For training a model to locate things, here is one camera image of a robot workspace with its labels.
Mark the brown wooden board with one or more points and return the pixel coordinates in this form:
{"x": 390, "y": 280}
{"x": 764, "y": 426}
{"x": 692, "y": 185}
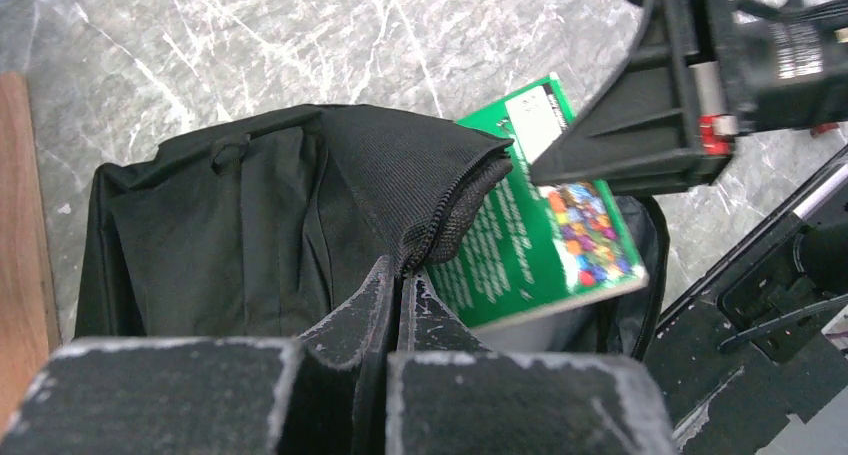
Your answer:
{"x": 29, "y": 323}

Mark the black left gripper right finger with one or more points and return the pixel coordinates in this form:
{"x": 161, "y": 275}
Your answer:
{"x": 448, "y": 394}

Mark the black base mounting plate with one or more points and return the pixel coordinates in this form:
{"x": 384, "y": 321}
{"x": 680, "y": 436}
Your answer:
{"x": 745, "y": 352}

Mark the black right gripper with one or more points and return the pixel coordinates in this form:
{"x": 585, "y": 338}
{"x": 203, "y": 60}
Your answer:
{"x": 697, "y": 73}

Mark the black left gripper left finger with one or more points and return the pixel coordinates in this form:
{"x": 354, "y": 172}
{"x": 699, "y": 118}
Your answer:
{"x": 321, "y": 392}

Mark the black student backpack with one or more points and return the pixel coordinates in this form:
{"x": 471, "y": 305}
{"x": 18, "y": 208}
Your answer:
{"x": 263, "y": 226}

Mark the green book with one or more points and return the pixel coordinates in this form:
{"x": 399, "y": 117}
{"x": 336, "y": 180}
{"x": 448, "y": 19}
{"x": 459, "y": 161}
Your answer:
{"x": 532, "y": 251}

